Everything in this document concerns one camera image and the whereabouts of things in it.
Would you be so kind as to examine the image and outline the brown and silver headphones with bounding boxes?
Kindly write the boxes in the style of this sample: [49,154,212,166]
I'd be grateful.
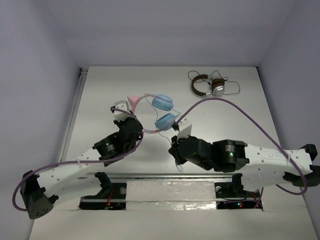
[191,74,225,97]

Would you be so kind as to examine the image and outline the purple camera cable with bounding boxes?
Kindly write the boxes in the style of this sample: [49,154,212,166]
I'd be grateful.
[11,107,144,213]
[174,97,309,196]

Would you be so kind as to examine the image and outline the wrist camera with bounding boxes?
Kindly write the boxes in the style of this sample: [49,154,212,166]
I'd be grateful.
[110,100,135,122]
[172,117,192,139]

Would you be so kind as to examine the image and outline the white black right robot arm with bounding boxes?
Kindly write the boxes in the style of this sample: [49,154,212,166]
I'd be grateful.
[168,136,320,197]

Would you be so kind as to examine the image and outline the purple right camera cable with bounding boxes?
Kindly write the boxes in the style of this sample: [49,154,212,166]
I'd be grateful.
[174,97,309,196]

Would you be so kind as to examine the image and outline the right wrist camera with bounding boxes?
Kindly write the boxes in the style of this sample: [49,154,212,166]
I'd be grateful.
[172,117,192,139]

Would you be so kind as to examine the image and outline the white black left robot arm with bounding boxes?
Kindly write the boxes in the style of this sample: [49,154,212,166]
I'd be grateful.
[19,117,143,220]

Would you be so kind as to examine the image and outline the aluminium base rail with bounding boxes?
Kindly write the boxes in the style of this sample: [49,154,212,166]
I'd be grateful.
[78,173,263,211]

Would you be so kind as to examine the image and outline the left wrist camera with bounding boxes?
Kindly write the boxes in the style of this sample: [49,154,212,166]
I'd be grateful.
[110,100,135,122]

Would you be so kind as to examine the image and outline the pink and blue cat headphones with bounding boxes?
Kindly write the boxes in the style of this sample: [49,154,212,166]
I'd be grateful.
[127,93,179,134]

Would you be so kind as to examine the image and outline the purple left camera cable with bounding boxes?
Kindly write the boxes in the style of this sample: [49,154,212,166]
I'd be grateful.
[11,107,144,213]

